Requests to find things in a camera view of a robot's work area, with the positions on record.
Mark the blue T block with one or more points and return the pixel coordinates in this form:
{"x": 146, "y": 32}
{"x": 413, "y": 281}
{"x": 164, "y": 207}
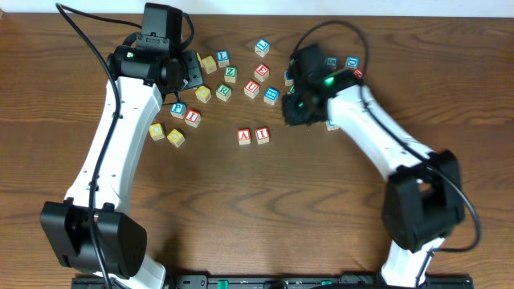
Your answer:
{"x": 331, "y": 126}

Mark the blue P block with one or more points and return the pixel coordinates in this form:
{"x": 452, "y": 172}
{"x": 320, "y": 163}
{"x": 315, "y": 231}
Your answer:
{"x": 178, "y": 110}

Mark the blue d block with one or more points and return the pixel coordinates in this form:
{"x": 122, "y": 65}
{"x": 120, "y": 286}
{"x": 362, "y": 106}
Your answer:
{"x": 352, "y": 62}
{"x": 288, "y": 80}

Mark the red A block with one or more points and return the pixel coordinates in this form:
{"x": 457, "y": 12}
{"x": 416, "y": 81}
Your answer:
{"x": 244, "y": 136}

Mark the yellow O block upper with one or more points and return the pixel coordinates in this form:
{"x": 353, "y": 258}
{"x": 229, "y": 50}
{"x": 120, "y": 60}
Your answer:
{"x": 203, "y": 94}

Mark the blue L block top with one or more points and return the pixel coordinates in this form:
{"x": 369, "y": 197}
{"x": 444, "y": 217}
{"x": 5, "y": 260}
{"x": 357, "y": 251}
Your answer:
{"x": 262, "y": 47}

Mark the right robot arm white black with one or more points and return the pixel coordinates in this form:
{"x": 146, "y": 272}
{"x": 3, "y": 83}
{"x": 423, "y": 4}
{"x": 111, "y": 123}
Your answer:
{"x": 422, "y": 205}

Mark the green R block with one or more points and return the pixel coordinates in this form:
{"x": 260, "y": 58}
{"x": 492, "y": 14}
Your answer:
{"x": 223, "y": 92}

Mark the yellow C block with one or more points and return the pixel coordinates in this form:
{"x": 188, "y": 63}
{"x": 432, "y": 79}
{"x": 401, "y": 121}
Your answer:
{"x": 156, "y": 131}

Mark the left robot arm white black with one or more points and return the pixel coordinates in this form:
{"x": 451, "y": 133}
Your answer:
{"x": 91, "y": 230}

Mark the red U block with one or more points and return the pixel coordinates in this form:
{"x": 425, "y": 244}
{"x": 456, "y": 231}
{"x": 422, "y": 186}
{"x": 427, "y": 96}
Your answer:
{"x": 251, "y": 89}

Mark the yellow o block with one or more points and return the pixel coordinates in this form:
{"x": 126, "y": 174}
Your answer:
{"x": 176, "y": 138}
{"x": 203, "y": 94}

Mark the blue H block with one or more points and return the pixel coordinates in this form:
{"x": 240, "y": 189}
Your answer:
{"x": 271, "y": 95}

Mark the red i block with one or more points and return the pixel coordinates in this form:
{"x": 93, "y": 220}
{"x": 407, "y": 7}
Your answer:
{"x": 193, "y": 118}
{"x": 262, "y": 135}

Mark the blue L block left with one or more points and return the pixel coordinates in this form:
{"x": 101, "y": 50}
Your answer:
{"x": 223, "y": 58}

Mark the yellow O block lower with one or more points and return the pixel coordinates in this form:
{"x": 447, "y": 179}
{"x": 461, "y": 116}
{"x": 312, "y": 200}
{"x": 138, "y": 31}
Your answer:
{"x": 176, "y": 138}

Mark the blue D block right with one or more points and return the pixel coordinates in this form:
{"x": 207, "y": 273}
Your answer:
{"x": 352, "y": 62}

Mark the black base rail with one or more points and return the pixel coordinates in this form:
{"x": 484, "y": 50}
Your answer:
{"x": 345, "y": 281}

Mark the blue l block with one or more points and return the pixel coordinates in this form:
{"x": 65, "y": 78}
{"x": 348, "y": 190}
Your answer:
{"x": 223, "y": 58}
{"x": 262, "y": 47}

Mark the red E block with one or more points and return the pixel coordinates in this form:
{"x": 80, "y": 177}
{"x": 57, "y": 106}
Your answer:
{"x": 261, "y": 72}

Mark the green Z block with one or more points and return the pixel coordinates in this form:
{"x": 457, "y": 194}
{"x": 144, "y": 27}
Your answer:
{"x": 230, "y": 74}

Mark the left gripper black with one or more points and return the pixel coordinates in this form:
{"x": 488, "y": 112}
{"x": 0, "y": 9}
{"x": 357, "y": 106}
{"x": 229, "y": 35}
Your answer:
{"x": 194, "y": 77}

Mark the yellow S block ladybug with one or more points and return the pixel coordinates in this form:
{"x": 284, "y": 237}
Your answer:
{"x": 209, "y": 64}

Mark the blue D block middle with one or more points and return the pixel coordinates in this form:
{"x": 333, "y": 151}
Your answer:
{"x": 288, "y": 80}

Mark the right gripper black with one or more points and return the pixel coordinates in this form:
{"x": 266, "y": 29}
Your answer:
{"x": 291, "y": 117}

